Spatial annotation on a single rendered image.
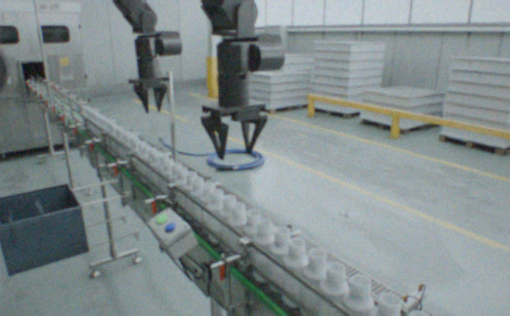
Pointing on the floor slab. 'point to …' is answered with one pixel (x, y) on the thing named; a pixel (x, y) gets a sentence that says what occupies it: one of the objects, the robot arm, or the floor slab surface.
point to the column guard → (211, 77)
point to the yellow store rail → (434, 123)
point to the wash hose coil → (232, 165)
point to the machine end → (16, 23)
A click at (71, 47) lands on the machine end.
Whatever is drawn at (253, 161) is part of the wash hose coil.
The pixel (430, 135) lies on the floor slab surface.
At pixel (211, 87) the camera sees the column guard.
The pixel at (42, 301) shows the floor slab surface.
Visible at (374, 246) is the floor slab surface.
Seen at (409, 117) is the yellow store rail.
